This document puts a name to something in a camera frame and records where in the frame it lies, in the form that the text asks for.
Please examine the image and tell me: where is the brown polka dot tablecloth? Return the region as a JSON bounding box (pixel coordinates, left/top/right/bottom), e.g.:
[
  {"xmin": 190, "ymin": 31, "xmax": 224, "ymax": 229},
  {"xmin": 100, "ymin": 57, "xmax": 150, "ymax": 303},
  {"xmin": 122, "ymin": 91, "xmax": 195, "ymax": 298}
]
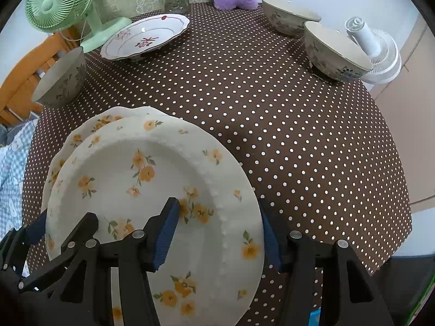
[{"xmin": 22, "ymin": 2, "xmax": 413, "ymax": 326}]

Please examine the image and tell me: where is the yellow floral white plate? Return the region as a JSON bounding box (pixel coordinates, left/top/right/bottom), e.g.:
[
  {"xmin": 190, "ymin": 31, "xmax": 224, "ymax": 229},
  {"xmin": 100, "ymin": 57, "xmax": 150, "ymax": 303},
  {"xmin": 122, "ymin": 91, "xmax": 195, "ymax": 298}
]
[
  {"xmin": 45, "ymin": 114, "xmax": 266, "ymax": 326},
  {"xmin": 41, "ymin": 106, "xmax": 153, "ymax": 211}
]

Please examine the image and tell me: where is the white desk fan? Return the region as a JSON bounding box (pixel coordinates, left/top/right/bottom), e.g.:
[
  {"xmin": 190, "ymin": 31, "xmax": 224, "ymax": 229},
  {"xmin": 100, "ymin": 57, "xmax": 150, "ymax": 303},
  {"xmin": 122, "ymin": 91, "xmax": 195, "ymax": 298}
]
[{"xmin": 345, "ymin": 16, "xmax": 402, "ymax": 85}]

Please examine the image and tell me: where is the white bowl with red rim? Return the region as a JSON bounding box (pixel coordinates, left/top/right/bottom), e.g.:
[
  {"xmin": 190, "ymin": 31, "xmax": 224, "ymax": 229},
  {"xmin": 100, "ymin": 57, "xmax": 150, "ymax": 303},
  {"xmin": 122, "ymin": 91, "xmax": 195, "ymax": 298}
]
[{"xmin": 100, "ymin": 14, "xmax": 190, "ymax": 62}]

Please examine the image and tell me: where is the green desk fan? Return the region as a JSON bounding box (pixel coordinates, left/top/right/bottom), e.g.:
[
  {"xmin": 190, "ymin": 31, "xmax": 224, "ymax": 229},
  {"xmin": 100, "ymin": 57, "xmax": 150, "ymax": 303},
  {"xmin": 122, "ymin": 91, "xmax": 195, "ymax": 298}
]
[{"xmin": 25, "ymin": 0, "xmax": 133, "ymax": 54}]

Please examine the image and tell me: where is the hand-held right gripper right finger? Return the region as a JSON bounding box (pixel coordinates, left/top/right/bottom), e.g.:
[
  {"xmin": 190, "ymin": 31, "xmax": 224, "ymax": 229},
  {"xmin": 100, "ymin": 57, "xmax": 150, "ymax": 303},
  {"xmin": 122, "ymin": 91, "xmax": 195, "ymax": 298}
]
[{"xmin": 260, "ymin": 200, "xmax": 396, "ymax": 326}]

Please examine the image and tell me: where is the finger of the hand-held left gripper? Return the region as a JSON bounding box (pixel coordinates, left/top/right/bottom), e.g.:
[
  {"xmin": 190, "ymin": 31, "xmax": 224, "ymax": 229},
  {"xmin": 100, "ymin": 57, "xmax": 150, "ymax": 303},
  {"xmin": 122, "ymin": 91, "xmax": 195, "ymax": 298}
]
[
  {"xmin": 0, "ymin": 209, "xmax": 48, "ymax": 275},
  {"xmin": 18, "ymin": 212, "xmax": 99, "ymax": 291}
]

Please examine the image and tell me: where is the grey floral ceramic bowl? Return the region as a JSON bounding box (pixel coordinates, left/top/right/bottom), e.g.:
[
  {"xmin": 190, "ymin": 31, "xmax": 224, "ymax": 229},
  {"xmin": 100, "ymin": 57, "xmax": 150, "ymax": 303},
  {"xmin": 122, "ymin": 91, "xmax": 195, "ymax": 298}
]
[
  {"xmin": 303, "ymin": 20, "xmax": 374, "ymax": 84},
  {"xmin": 32, "ymin": 46, "xmax": 87, "ymax": 106},
  {"xmin": 261, "ymin": 0, "xmax": 322, "ymax": 37}
]

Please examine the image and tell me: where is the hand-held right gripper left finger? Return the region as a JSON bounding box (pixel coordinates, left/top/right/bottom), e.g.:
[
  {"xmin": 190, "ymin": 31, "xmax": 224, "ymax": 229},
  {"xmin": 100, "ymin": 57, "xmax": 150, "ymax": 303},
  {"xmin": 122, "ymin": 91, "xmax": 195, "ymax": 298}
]
[{"xmin": 36, "ymin": 198, "xmax": 180, "ymax": 326}]

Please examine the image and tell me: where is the blue checkered cloth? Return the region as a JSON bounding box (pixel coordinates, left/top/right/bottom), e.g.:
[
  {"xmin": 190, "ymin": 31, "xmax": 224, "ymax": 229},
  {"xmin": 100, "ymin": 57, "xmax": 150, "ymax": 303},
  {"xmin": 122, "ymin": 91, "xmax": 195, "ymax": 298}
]
[{"xmin": 0, "ymin": 112, "xmax": 43, "ymax": 242}]

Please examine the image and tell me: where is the wooden chair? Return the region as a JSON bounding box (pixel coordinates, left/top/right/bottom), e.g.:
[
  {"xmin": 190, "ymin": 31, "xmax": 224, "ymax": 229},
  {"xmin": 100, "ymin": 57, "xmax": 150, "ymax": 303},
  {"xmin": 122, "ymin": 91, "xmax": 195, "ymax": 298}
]
[{"xmin": 0, "ymin": 27, "xmax": 84, "ymax": 126}]

